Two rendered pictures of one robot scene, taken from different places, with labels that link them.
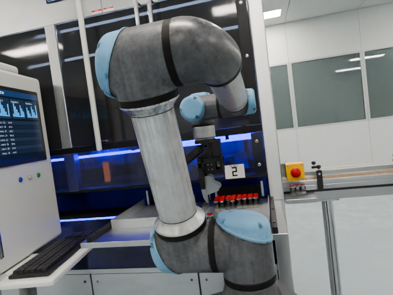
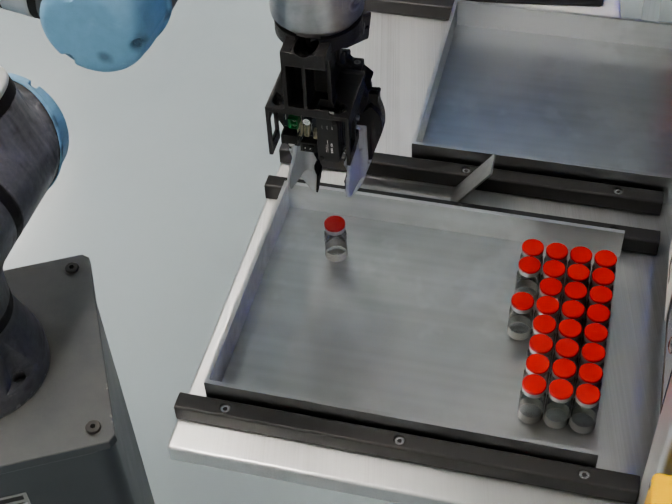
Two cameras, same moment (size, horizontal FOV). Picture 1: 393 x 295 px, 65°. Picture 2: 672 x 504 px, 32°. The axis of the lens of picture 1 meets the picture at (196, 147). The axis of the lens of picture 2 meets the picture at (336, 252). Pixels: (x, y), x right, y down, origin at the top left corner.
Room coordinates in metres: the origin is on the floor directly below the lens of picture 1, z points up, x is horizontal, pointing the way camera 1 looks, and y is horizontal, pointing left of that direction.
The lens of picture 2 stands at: (1.09, -0.81, 1.74)
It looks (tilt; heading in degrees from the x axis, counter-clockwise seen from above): 47 degrees down; 94
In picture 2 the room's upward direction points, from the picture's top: 3 degrees counter-clockwise
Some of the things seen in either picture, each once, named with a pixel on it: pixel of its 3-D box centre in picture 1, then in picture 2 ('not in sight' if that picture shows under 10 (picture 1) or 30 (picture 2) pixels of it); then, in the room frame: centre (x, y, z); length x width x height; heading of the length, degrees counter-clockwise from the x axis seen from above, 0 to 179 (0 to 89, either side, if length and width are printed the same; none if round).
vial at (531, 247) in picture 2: (216, 205); (531, 262); (1.23, -0.05, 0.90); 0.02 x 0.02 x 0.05
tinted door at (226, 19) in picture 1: (202, 62); not in sight; (1.36, -0.07, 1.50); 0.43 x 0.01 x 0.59; 77
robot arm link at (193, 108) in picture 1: (200, 108); not in sight; (0.94, -0.03, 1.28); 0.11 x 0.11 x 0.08; 77
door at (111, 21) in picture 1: (108, 79); not in sight; (1.46, 0.37, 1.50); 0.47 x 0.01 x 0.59; 77
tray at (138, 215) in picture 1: (157, 210); (587, 97); (1.32, 0.20, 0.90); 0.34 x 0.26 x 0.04; 167
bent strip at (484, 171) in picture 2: not in sight; (423, 176); (1.13, 0.07, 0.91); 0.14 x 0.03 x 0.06; 168
